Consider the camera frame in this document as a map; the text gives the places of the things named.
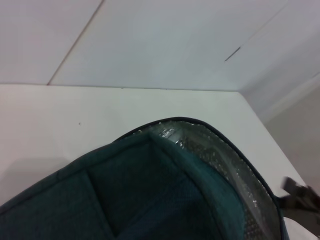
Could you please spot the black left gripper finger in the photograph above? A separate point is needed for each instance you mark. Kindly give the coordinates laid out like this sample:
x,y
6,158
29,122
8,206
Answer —
x,y
302,200

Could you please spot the dark teal insulated lunch bag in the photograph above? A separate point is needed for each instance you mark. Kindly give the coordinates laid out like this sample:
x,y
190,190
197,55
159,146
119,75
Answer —
x,y
150,187

